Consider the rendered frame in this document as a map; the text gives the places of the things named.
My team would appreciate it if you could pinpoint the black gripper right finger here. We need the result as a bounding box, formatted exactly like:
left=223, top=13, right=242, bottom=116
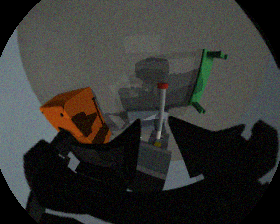
left=168, top=116, right=246, bottom=179

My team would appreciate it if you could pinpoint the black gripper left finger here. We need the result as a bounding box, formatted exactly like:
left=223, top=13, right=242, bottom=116
left=68, top=119, right=141, bottom=186

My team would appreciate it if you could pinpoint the grey tapered pin with red cap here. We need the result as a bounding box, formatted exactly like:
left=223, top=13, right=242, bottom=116
left=156, top=83, right=168, bottom=141

